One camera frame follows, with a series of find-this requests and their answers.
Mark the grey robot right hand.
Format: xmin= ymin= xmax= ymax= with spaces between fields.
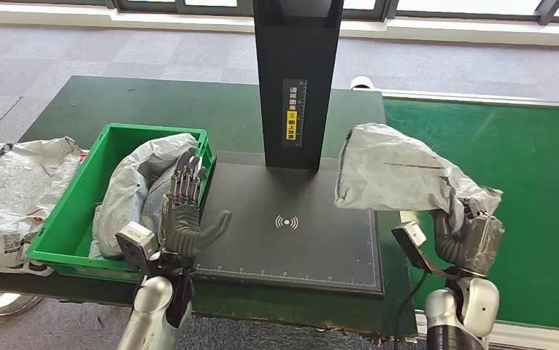
xmin=429 ymin=195 xmax=505 ymax=277

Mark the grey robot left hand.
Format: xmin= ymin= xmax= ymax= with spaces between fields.
xmin=158 ymin=147 xmax=233 ymax=260

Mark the plain grey-white parcel bag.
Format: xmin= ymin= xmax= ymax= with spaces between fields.
xmin=90 ymin=133 xmax=202 ymax=260

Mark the white parcel faded print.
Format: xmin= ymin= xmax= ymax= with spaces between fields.
xmin=334 ymin=122 xmax=504 ymax=234

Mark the green conveyor belt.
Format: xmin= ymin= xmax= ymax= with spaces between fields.
xmin=384 ymin=98 xmax=559 ymax=332

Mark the black inbound scanner machine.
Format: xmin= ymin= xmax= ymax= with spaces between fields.
xmin=194 ymin=0 xmax=385 ymax=297

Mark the green plastic crate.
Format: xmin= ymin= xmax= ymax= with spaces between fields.
xmin=26 ymin=122 xmax=215 ymax=284

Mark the dark green table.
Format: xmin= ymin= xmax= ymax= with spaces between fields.
xmin=0 ymin=75 xmax=418 ymax=337

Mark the black yellow label sticker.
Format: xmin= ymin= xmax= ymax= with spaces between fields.
xmin=282 ymin=78 xmax=309 ymax=148

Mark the large crumpled white sack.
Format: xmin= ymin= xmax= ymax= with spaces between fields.
xmin=0 ymin=137 xmax=90 ymax=279

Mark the chrome round stand base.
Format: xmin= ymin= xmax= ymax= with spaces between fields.
xmin=0 ymin=289 xmax=44 ymax=319

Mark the white window sill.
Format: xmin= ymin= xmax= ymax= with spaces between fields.
xmin=0 ymin=2 xmax=559 ymax=50

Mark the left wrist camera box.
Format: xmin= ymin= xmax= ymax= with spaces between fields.
xmin=115 ymin=221 xmax=160 ymax=276

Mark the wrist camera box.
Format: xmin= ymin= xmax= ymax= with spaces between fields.
xmin=391 ymin=221 xmax=447 ymax=280
xmin=115 ymin=221 xmax=160 ymax=276

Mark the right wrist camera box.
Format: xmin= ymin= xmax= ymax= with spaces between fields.
xmin=391 ymin=221 xmax=447 ymax=280

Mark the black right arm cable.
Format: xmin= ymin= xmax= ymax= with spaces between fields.
xmin=392 ymin=269 xmax=429 ymax=350

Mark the aluminium conveyor frame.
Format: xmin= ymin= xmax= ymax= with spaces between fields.
xmin=376 ymin=89 xmax=559 ymax=350

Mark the dark window frame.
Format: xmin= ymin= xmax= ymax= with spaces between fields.
xmin=0 ymin=0 xmax=559 ymax=28

